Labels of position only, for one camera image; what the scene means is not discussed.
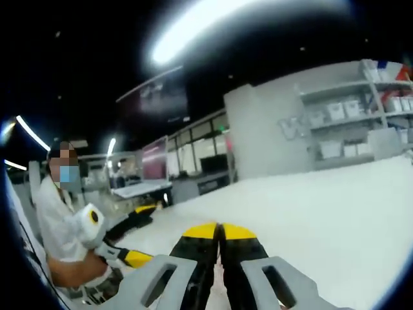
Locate long strip ceiling light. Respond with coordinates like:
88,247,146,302
15,114,52,152

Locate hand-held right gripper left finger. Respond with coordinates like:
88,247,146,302
109,222,222,310

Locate group of white storage bins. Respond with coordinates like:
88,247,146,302
308,61,413,159

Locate grey metal shelf unit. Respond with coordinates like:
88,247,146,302
296,59,413,171

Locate black computer monitor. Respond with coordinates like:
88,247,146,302
200,154,229,174

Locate white background work table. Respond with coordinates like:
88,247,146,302
112,180,174,198

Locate hanging dark ceiling screen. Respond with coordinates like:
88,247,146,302
115,65,190,123

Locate large bright ceiling light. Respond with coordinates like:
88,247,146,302
150,0,325,66

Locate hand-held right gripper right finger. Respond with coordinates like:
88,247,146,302
220,222,324,310

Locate grey counter desk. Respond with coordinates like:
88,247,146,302
170,170,239,205

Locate person's torso in white shirt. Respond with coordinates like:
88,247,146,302
34,176,95,263

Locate pink standing display screen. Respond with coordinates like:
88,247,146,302
141,136,169,185

